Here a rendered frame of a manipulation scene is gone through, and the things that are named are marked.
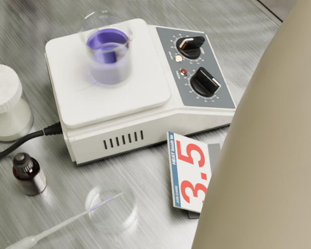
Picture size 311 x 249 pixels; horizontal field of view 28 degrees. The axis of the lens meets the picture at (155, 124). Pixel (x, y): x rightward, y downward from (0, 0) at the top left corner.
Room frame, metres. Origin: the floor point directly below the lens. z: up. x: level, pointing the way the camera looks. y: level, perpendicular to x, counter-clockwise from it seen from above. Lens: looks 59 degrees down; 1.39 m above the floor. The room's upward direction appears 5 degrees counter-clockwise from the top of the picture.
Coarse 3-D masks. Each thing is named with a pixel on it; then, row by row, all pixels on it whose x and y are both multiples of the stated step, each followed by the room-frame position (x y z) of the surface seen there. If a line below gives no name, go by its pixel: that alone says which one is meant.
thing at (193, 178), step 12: (180, 144) 0.33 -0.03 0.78; (192, 144) 0.34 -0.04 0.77; (180, 156) 0.32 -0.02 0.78; (192, 156) 0.32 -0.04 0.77; (204, 156) 0.33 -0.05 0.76; (180, 168) 0.30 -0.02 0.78; (192, 168) 0.31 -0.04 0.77; (204, 168) 0.31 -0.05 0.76; (180, 180) 0.29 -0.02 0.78; (192, 180) 0.29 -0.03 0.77; (204, 180) 0.30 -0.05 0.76; (180, 192) 0.27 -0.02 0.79; (192, 192) 0.28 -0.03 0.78; (204, 192) 0.28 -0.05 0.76; (192, 204) 0.26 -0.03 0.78
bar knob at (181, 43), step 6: (198, 36) 0.46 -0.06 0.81; (180, 42) 0.46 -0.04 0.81; (186, 42) 0.45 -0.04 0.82; (192, 42) 0.45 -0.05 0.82; (198, 42) 0.45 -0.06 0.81; (180, 48) 0.45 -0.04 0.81; (186, 48) 0.45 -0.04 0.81; (192, 48) 0.45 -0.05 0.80; (198, 48) 0.45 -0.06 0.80; (186, 54) 0.44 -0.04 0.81; (192, 54) 0.44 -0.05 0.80; (198, 54) 0.44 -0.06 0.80
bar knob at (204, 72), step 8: (200, 72) 0.40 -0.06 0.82; (208, 72) 0.41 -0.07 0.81; (192, 80) 0.40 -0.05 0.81; (200, 80) 0.40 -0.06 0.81; (208, 80) 0.39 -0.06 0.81; (216, 80) 0.40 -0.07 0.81; (200, 88) 0.39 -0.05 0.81; (208, 88) 0.39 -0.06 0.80; (216, 88) 0.39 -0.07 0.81; (208, 96) 0.38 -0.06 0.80
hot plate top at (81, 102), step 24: (144, 24) 0.46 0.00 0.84; (48, 48) 0.44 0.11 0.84; (72, 48) 0.44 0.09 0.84; (144, 48) 0.43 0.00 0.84; (72, 72) 0.41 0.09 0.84; (144, 72) 0.40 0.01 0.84; (72, 96) 0.37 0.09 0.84; (96, 96) 0.37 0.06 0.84; (120, 96) 0.37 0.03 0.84; (144, 96) 0.36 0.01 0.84; (168, 96) 0.36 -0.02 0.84; (72, 120) 0.34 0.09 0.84; (96, 120) 0.34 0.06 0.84
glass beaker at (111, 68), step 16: (96, 16) 0.42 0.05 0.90; (112, 16) 0.42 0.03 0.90; (80, 32) 0.40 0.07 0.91; (128, 32) 0.41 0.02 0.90; (128, 48) 0.39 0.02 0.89; (96, 64) 0.38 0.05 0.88; (112, 64) 0.38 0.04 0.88; (128, 64) 0.39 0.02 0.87; (96, 80) 0.38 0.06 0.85; (112, 80) 0.38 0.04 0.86; (128, 80) 0.38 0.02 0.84
